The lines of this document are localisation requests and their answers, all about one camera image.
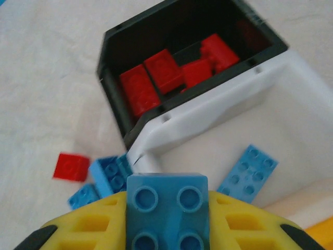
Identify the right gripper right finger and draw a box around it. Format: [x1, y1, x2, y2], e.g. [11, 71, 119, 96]
[208, 191, 326, 250]

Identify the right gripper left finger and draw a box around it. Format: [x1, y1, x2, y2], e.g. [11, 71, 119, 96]
[14, 191, 128, 250]

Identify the blue lego brick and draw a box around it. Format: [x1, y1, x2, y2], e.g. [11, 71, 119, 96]
[125, 172, 210, 250]
[216, 144, 279, 204]
[88, 153, 135, 200]
[67, 183, 101, 210]

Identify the red lego brick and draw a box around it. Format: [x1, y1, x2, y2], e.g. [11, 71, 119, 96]
[144, 48, 184, 94]
[53, 153, 91, 182]
[119, 64, 161, 118]
[181, 59, 213, 91]
[200, 33, 240, 75]

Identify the yellow plastic container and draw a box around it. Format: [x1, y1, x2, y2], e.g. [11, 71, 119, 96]
[304, 217, 333, 250]

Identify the white plastic container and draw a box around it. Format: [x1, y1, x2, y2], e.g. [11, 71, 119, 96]
[127, 49, 333, 231]

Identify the black plastic container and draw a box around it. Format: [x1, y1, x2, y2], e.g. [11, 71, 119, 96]
[96, 0, 290, 151]

